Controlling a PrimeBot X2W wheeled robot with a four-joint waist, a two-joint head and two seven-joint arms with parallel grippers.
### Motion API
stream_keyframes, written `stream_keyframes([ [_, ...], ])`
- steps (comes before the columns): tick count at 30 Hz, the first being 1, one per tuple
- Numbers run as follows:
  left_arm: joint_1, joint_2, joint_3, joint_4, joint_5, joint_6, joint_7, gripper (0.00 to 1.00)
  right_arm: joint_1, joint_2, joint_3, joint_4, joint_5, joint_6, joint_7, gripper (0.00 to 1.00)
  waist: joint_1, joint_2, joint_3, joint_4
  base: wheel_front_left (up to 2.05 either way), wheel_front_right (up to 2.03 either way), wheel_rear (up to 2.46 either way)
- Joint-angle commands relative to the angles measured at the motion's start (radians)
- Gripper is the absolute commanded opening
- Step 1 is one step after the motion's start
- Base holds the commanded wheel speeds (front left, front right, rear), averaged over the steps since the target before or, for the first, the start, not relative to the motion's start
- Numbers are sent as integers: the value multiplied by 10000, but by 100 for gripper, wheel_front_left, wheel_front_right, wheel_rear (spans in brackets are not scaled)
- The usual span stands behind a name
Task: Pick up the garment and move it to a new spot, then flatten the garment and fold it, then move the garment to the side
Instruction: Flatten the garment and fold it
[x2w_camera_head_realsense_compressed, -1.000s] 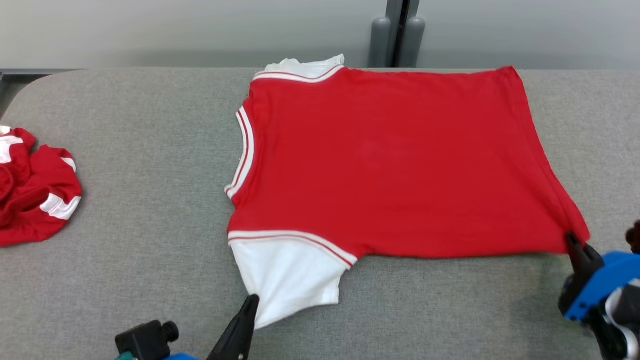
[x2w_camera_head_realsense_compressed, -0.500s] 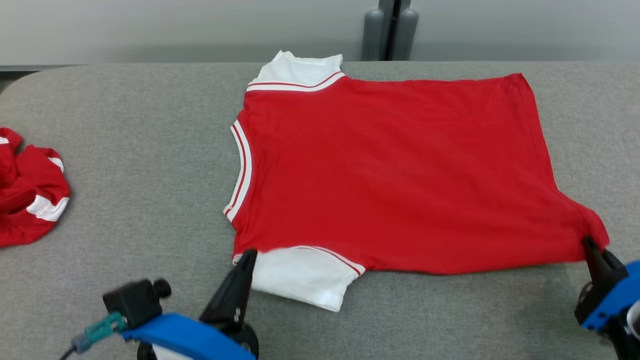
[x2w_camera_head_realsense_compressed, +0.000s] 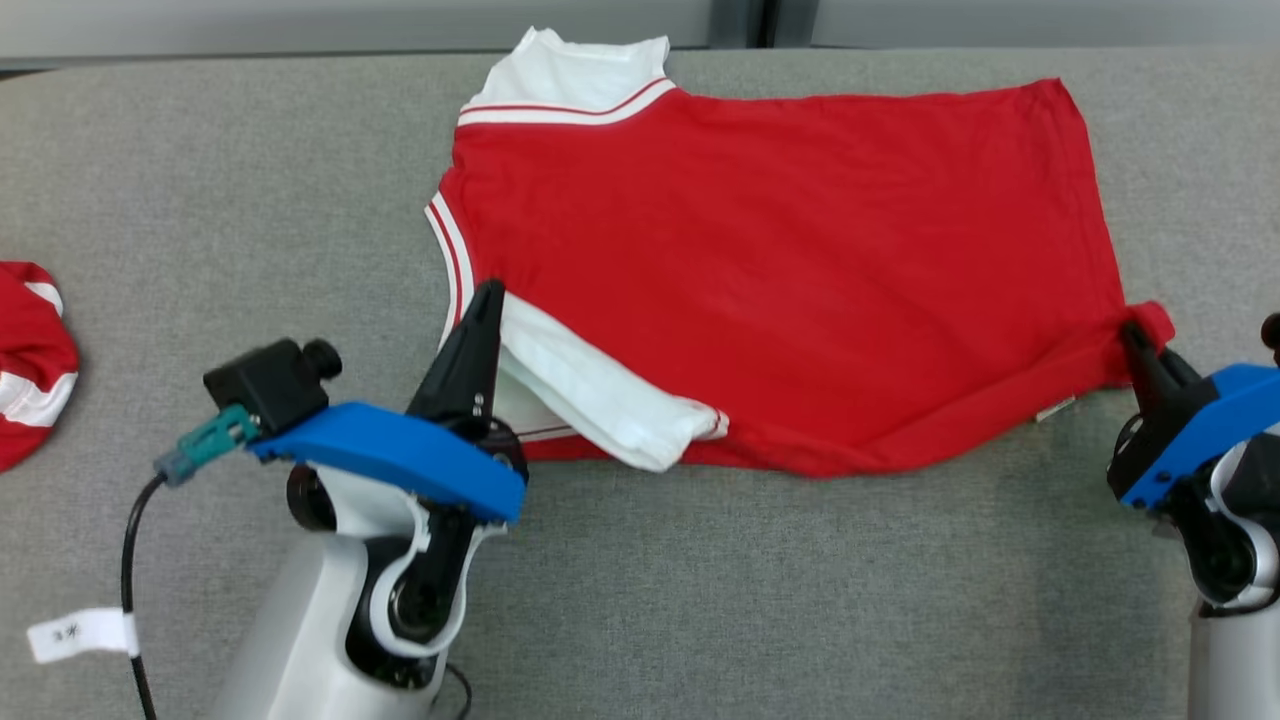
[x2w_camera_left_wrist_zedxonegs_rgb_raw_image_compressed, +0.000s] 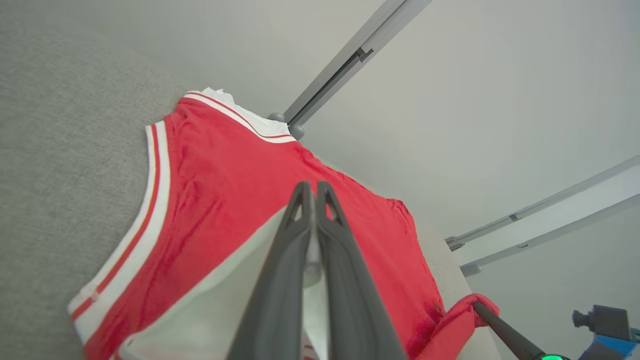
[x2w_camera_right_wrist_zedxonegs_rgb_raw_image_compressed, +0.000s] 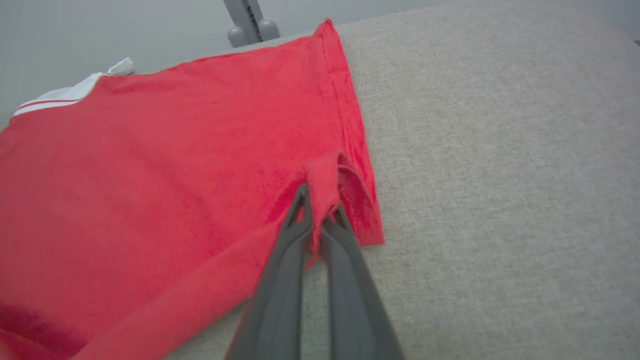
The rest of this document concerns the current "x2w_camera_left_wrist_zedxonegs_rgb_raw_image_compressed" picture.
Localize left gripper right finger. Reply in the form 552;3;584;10
315;181;407;360

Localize grey side partition frame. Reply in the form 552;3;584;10
445;155;640;278

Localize right gripper body blue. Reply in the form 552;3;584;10
539;327;640;360

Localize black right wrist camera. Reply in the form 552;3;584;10
572;304;634;342

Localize grey aluminium partition post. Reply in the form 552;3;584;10
267;0;433;141

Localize grey fabric sofa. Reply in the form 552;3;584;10
0;0;503;360

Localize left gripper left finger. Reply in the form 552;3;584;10
227;181;315;360

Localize red basketball jersey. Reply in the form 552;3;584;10
67;87;501;360

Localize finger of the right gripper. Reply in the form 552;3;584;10
472;301;547;360

